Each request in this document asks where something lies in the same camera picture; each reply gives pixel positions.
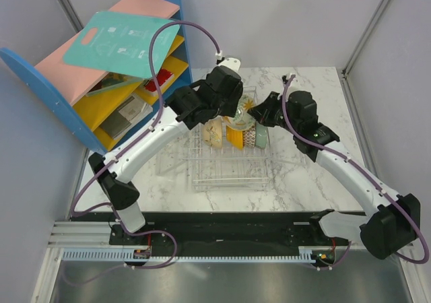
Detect mint green bowl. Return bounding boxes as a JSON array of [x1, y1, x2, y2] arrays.
[[255, 123, 268, 149]]

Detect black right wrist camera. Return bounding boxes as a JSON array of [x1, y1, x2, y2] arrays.
[[287, 90, 318, 132]]

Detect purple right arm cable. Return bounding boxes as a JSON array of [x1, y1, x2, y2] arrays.
[[281, 73, 426, 265]]

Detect green book under board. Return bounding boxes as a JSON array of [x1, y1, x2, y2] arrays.
[[86, 72, 143, 96]]

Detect cream bowl with bird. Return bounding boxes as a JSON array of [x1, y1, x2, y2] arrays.
[[201, 118, 223, 149]]

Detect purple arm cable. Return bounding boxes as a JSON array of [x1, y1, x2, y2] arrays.
[[281, 73, 426, 265], [69, 20, 225, 218]]

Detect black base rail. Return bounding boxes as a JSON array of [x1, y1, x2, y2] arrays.
[[107, 209, 351, 260]]

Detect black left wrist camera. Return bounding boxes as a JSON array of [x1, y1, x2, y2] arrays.
[[205, 65, 243, 98]]

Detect purple scale pattern bowl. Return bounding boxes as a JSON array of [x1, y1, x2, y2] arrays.
[[242, 125, 256, 148]]

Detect red white box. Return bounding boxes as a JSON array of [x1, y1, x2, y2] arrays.
[[143, 68, 175, 96]]

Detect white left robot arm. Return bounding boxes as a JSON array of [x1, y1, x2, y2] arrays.
[[89, 57, 243, 244]]

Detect teal cutting board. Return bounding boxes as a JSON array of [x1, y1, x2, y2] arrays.
[[63, 11, 172, 79]]

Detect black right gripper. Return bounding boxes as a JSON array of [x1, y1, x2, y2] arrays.
[[248, 91, 300, 135]]

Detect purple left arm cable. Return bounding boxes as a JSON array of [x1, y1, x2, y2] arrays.
[[69, 20, 225, 218]]

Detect grey setup guide booklet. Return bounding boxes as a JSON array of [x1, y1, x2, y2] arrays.
[[100, 93, 153, 140]]

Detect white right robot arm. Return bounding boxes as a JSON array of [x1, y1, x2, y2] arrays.
[[248, 91, 430, 264]]

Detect orange yellow bowl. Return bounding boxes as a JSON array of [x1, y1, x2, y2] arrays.
[[226, 126, 244, 149]]

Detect white slotted cable duct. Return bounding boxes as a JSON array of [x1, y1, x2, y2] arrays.
[[61, 246, 316, 263]]

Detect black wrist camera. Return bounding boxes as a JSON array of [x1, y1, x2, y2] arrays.
[[205, 65, 243, 98], [287, 90, 318, 132]]

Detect white wire dish rack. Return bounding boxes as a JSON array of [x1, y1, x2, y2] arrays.
[[156, 116, 306, 192]]

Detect white floral bowl orange flowers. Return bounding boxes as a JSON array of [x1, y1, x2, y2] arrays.
[[224, 95, 255, 131]]

